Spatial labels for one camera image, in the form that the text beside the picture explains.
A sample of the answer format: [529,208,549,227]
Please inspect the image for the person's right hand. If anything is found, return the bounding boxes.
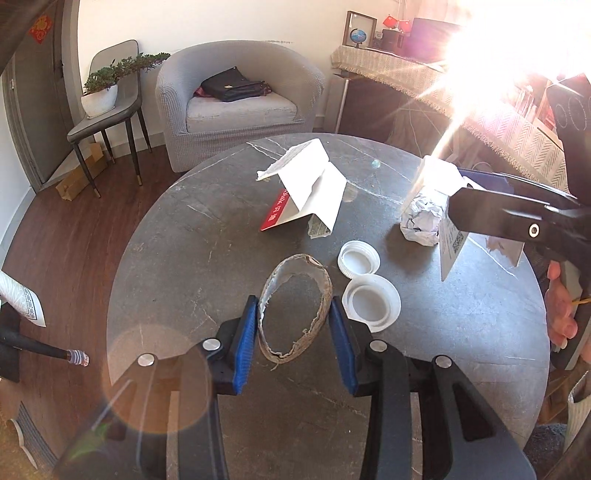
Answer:
[545,261,583,349]

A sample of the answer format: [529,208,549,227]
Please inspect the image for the red diamond door decoration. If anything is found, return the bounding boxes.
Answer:
[28,15,52,44]

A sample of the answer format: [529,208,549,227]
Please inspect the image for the white carton with red side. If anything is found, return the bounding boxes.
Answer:
[256,138,348,234]

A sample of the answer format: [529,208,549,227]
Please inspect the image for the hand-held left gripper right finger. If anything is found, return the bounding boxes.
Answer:
[328,295,536,480]

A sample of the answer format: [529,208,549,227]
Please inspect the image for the grey armchair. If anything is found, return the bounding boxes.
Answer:
[154,41,326,174]

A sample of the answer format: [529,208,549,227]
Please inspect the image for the wooden picture frame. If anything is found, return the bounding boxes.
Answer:
[344,10,378,48]

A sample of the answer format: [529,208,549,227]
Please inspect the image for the white plastic lid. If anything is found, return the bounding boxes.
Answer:
[337,241,382,279]
[342,273,402,333]

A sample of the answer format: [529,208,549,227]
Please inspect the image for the flat cardboard box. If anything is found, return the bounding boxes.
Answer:
[55,143,109,201]

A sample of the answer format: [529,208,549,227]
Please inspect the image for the grey door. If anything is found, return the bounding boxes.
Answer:
[0,18,65,195]

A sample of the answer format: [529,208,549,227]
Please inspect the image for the black monitor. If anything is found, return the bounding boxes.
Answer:
[409,17,462,61]

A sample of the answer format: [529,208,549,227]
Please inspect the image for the potted bonsai in white pot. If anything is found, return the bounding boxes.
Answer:
[81,52,171,118]

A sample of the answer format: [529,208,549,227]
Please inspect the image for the beige fringed desk cloth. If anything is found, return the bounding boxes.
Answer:
[330,45,568,190]

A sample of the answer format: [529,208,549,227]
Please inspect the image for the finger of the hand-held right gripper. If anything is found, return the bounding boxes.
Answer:
[457,168,578,208]
[447,187,583,252]

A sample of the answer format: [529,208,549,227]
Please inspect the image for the black handbag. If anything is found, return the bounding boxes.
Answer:
[199,67,271,103]

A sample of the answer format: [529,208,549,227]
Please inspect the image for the grey dining chair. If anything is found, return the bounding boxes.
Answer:
[67,39,153,199]

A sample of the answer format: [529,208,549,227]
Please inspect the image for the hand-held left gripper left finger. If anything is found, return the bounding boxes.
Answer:
[60,295,259,480]

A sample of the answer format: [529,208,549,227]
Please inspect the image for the black ribbed floor mat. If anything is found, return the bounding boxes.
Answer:
[9,401,51,469]

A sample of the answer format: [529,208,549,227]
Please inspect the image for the black table leg striped sock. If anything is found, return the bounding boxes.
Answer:
[0,330,90,368]

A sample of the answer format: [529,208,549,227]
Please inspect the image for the torn cardboard ring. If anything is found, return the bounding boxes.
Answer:
[256,254,333,365]

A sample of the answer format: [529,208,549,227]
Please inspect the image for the white paper ball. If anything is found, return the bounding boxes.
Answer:
[399,191,450,247]

